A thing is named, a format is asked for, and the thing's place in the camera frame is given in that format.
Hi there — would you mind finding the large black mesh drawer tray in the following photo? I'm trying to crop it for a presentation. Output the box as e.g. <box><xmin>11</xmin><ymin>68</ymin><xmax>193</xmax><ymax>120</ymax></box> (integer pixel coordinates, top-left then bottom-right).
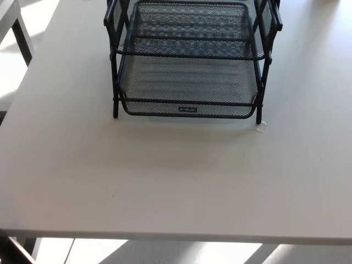
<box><xmin>109</xmin><ymin>0</ymin><xmax>275</xmax><ymax>62</ymax></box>

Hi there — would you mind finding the dark brown desk leg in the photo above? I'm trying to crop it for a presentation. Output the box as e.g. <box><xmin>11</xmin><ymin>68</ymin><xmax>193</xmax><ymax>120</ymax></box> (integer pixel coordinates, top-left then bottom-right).
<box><xmin>0</xmin><ymin>228</ymin><xmax>38</xmax><ymax>264</ymax></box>

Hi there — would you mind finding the black mesh tray with label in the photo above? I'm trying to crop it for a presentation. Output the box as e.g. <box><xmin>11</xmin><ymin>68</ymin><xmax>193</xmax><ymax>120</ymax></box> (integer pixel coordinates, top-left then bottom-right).
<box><xmin>118</xmin><ymin>53</ymin><xmax>262</xmax><ymax>119</ymax></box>

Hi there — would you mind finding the small black mesh tray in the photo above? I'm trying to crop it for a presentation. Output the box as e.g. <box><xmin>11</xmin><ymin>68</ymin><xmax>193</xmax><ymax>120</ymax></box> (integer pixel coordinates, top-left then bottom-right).
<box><xmin>129</xmin><ymin>0</ymin><xmax>255</xmax><ymax>43</ymax></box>

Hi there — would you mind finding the white side table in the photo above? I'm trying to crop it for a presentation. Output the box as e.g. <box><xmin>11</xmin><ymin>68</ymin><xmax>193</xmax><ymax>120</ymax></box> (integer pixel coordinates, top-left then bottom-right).
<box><xmin>0</xmin><ymin>0</ymin><xmax>37</xmax><ymax>68</ymax></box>

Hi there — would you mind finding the black wire organizer frame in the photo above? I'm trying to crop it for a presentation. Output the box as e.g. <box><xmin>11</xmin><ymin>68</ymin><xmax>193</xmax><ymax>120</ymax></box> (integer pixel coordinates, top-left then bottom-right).
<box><xmin>103</xmin><ymin>0</ymin><xmax>283</xmax><ymax>125</ymax></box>

